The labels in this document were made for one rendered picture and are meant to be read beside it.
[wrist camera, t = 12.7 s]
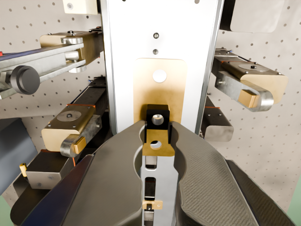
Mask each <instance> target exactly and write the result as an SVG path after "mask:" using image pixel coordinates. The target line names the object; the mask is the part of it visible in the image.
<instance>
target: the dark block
mask: <svg viewBox="0 0 301 226"><path fill-rule="evenodd" d="M107 107H108V101H107V102H106V103H105V105H104V107H103V108H102V110H101V112H100V113H99V115H100V116H101V117H102V115H103V113H104V111H105V110H106V108H107ZM83 149H84V148H83ZM82 151H83V150H82ZM82 151H81V152H80V153H79V154H78V155H77V156H76V157H68V156H63V155H61V152H56V151H49V150H46V151H43V152H42V153H40V155H39V156H38V157H37V158H36V159H35V160H34V162H33V163H32V164H31V165H30V166H29V168H28V169H27V170H26V175H27V178H28V180H29V183H30V186H31V188H32V189H52V188H53V187H54V186H55V185H56V184H57V183H58V182H59V181H60V180H61V179H62V178H63V177H64V176H65V175H66V174H67V173H68V172H69V171H70V170H71V169H72V168H73V167H74V166H75V164H76V162H77V161H78V159H79V157H80V155H81V153H82Z"/></svg>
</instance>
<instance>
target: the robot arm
mask: <svg viewBox="0 0 301 226"><path fill-rule="evenodd" d="M146 138H147V121H144V120H139V121H138V122H136V123H134V124H132V125H131V126H129V127H127V128H126V129H124V130H123V131H121V132H119V133H118V134H116V135H115V136H113V137H111V138H110V139H108V140H107V141H106V142H105V143H103V144H102V145H101V146H100V147H99V148H98V149H97V150H96V151H95V152H94V153H93V154H87V155H86V156H85V157H84V158H83V159H82V160H81V161H80V162H79V163H77V164H76V165H75V166H74V167H73V168H72V169H71V170H70V171H69V172H68V173H67V174H66V175H65V176H64V177H63V178H62V179H61V180H60V181H59V182H58V183H57V184H56V185H55V186H54V187H53V188H52V189H51V190H50V191H49V192H48V193H47V194H46V195H45V196H44V197H43V198H42V199H41V200H40V201H39V202H38V203H37V205H36V206H35V207H34V208H33V209H32V210H31V212H30V213H29V214H28V215H27V217H26V218H25V219H24V221H23V222H22V223H21V224H20V226H142V201H143V182H142V180H141V178H140V177H139V175H138V174H137V172H138V171H139V169H140V168H141V167H142V147H143V145H144V143H146ZM168 144H170V145H171V146H172V148H173V149H174V151H175V156H174V164H173V166H174V168H175V170H176V171H177V172H178V174H179V176H180V178H181V180H180V181H179V184H178V190H177V197H176V205H175V214H176V226H297V225H296V224H295V223H294V221H293V220H292V219H291V218H290V217H289V216H288V215H287V214H286V213H285V212H284V210H283V209H282V208H281V207H280V206H279V205H278V204H277V203H276V202H275V201H274V200H273V199H272V198H271V197H270V196H269V195H268V194H267V193H266V192H265V191H264V190H263V189H262V188H261V187H260V186H259V185H258V184H257V183H256V182H255V181H254V180H253V179H252V178H251V177H250V176H249V175H248V174H247V173H246V172H245V171H244V170H243V169H242V168H241V167H240V166H239V165H238V164H237V163H235V162H234V161H233V160H227V159H226V158H225V157H224V156H223V155H222V154H221V153H220V152H219V151H218V150H216V149H215V148H214V147H213V146H212V145H211V144H209V143H208V142H207V141H206V140H204V139H203V138H201V137H200V136H198V135H197V134H195V133H194V132H192V131H191V130H189V129H187V128H186V127H184V126H183V125H181V124H180V123H178V122H175V121H170V122H168Z"/></svg>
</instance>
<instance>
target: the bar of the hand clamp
mask: <svg viewBox="0 0 301 226"><path fill-rule="evenodd" d="M83 47H84V45H83V43H79V44H60V45H55V46H50V47H45V48H39V49H34V50H29V51H24V52H18V53H13V54H8V55H3V56H0V100H2V99H4V98H6V97H9V96H11V95H14V94H16V93H19V94H24V95H31V94H34V93H35V92H36V91H37V89H38V88H39V86H40V83H42V82H44V81H46V80H49V79H51V78H53V77H55V76H58V75H60V74H63V73H65V72H67V71H70V70H72V69H74V68H77V67H79V66H81V65H83V64H86V60H85V59H83V60H77V61H67V62H66V59H65V52H68V51H72V50H76V49H79V48H83Z"/></svg>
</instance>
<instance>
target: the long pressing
mask: <svg viewBox="0 0 301 226"><path fill-rule="evenodd" d="M223 5H224V0H200V2H199V3H198V4H195V2H194V0H126V1H125V2H123V1H122V0H99V7H100V17H101V28H102V38H103V53H104V64H105V75H106V85H107V100H108V111H109V121H110V131H111V134H112V136H115V135H116V134H118V133H119V132H121V131H123V130H124V129H126V128H127V127H129V126H131V125H132V124H133V63H134V61H135V60H136V59H138V58H141V57H143V58H168V59H182V60H184V61H185V62H186V64H187V66H188V71H187V79H186V86H185V96H184V103H183V111H182V118H181V125H183V126H184V127H186V128H187V129H189V130H191V131H192V132H194V133H195V134H197V135H198V136H199V134H200V129H201V124H202V117H203V112H204V108H205V102H206V96H207V91H208V86H209V80H210V75H211V69H212V64H213V59H214V54H215V47H216V42H217V37H218V32H219V26H220V20H221V15H222V10H223ZM155 32H157V33H159V38H158V39H155V38H154V37H153V34H154V33H155ZM154 49H158V51H159V53H158V54H157V55H154V54H153V50H154ZM166 76H167V74H166V72H165V71H164V70H156V71H155V72H154V73H153V79H154V80H155V81H157V82H162V81H164V80H165V79H166ZM173 164H174V156H171V157H169V156H157V161H156V168H155V169H148V168H146V156H142V167H141V168H140V169H139V171H138V172H137V174H138V175H139V177H140V178H141V180H142V182H143V200H146V199H145V178H146V177H154V178H155V198H154V200H153V201H162V202H163V208H162V209H154V215H153V225H152V226H175V224H176V214H175V205H176V197H177V190H178V184H179V181H180V180H181V178H180V176H179V174H178V172H177V171H176V170H175V168H174V166H173Z"/></svg>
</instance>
